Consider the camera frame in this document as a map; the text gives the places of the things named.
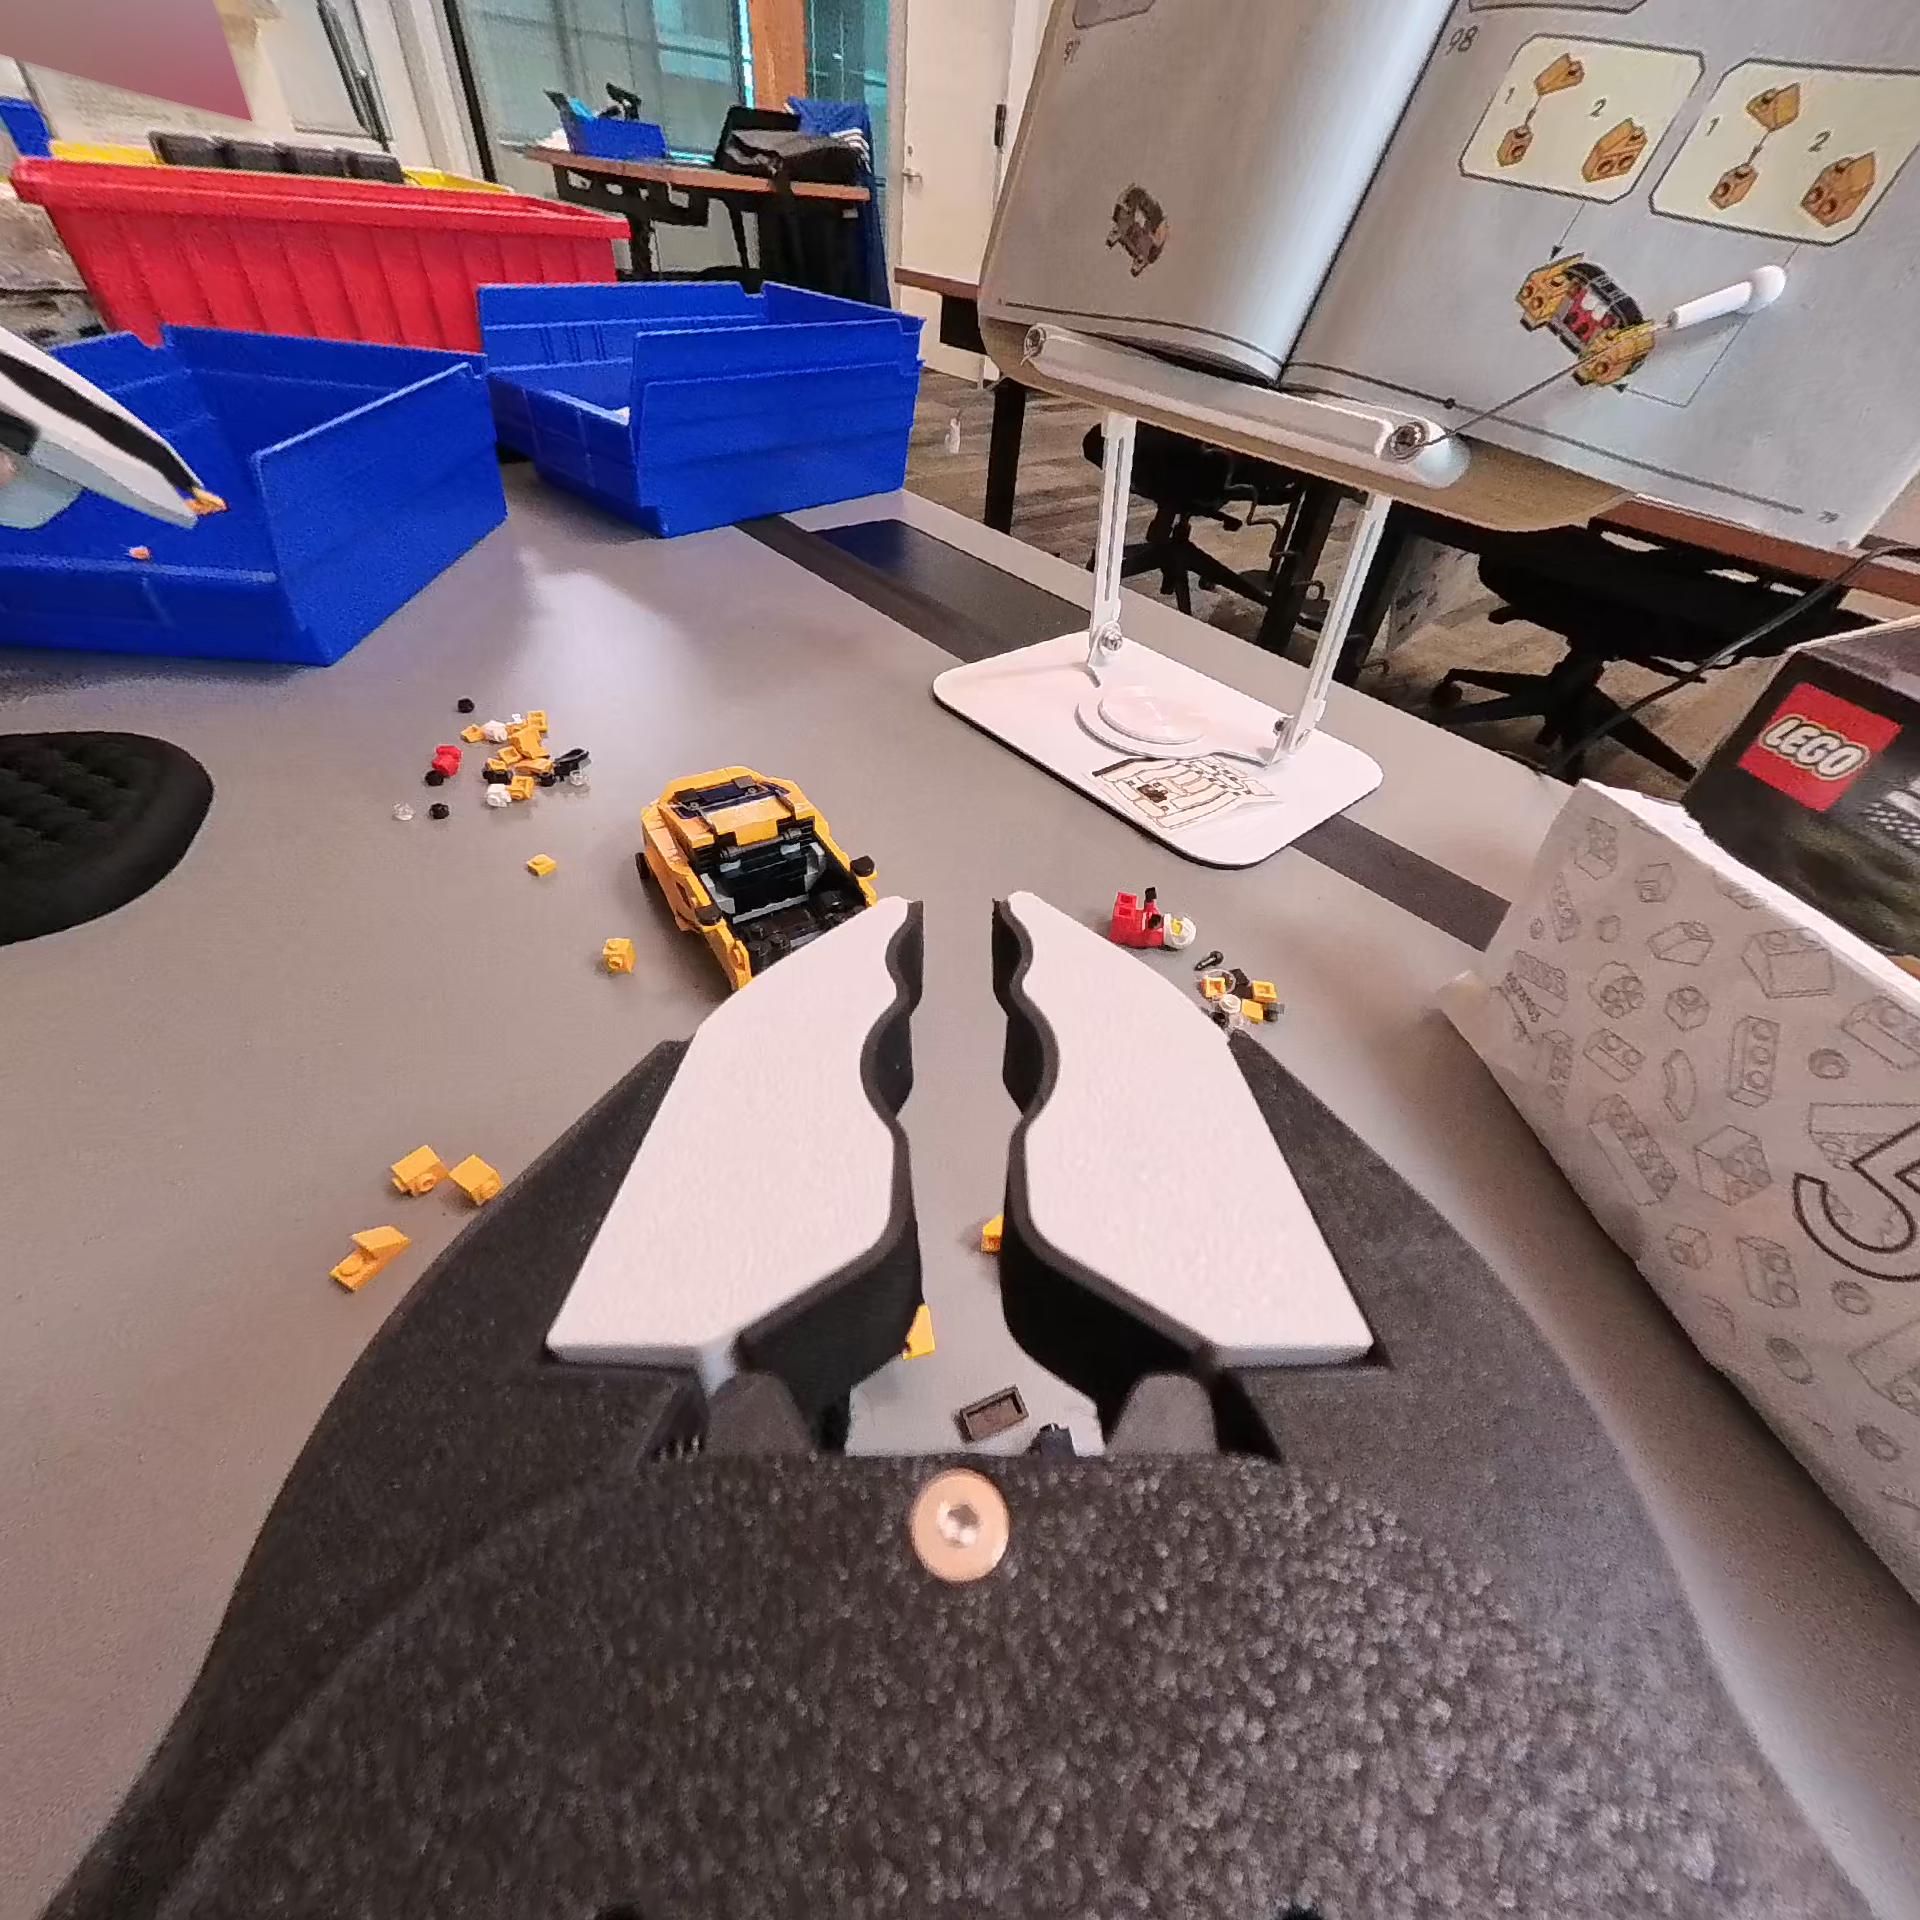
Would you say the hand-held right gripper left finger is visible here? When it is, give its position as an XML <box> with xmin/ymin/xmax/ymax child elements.
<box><xmin>546</xmin><ymin>895</ymin><xmax>930</xmax><ymax>1453</ymax></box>

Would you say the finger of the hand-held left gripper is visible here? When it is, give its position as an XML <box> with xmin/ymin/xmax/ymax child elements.
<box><xmin>0</xmin><ymin>425</ymin><xmax>204</xmax><ymax>529</ymax></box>
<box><xmin>0</xmin><ymin>322</ymin><xmax>212</xmax><ymax>505</ymax></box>

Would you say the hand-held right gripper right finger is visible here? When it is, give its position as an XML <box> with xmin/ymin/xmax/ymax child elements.
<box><xmin>988</xmin><ymin>887</ymin><xmax>1378</xmax><ymax>1453</ymax></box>

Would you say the grey black lego piece pile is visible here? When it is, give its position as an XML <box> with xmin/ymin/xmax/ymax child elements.
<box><xmin>1195</xmin><ymin>942</ymin><xmax>1287</xmax><ymax>1043</ymax></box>

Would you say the yellow lego car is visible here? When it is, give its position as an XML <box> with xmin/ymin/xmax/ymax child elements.
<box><xmin>638</xmin><ymin>766</ymin><xmax>883</xmax><ymax>997</ymax></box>

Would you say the orange black lego piece pile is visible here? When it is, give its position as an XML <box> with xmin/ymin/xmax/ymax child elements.
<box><xmin>393</xmin><ymin>694</ymin><xmax>593</xmax><ymax>827</ymax></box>

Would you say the black lego box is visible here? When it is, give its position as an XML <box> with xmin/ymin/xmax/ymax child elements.
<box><xmin>1680</xmin><ymin>612</ymin><xmax>1920</xmax><ymax>984</ymax></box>

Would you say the lego instruction booklet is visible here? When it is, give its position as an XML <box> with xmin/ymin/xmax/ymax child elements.
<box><xmin>978</xmin><ymin>0</ymin><xmax>1920</xmax><ymax>552</ymax></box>

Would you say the red storage bin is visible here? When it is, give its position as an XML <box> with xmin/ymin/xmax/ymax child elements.
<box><xmin>9</xmin><ymin>153</ymin><xmax>632</xmax><ymax>357</ymax></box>

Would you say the printed sticker sheet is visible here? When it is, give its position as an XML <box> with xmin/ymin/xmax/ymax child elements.
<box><xmin>1091</xmin><ymin>753</ymin><xmax>1281</xmax><ymax>828</ymax></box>

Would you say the white book stand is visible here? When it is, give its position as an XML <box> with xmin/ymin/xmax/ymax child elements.
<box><xmin>930</xmin><ymin>265</ymin><xmax>1793</xmax><ymax>868</ymax></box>

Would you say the white printed paper bag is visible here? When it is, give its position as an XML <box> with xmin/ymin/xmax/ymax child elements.
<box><xmin>1432</xmin><ymin>777</ymin><xmax>1920</xmax><ymax>1609</ymax></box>

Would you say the small blue bin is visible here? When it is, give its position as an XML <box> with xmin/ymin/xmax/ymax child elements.
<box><xmin>542</xmin><ymin>87</ymin><xmax>671</xmax><ymax>160</ymax></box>

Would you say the brown background table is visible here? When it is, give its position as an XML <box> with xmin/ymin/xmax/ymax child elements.
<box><xmin>526</xmin><ymin>140</ymin><xmax>874</xmax><ymax>288</ymax></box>

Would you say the black office chair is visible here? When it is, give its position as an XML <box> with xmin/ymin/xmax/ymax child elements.
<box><xmin>1080</xmin><ymin>406</ymin><xmax>1360</xmax><ymax>664</ymax></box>
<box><xmin>1427</xmin><ymin>517</ymin><xmax>1868</xmax><ymax>790</ymax></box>

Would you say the black bag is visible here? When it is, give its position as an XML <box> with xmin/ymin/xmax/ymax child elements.
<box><xmin>708</xmin><ymin>100</ymin><xmax>874</xmax><ymax>189</ymax></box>

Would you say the wooden table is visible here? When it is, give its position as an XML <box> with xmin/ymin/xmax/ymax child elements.
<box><xmin>895</xmin><ymin>269</ymin><xmax>1920</xmax><ymax>612</ymax></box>

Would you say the black cable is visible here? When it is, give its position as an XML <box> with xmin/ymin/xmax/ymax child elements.
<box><xmin>1562</xmin><ymin>541</ymin><xmax>1920</xmax><ymax>750</ymax></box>

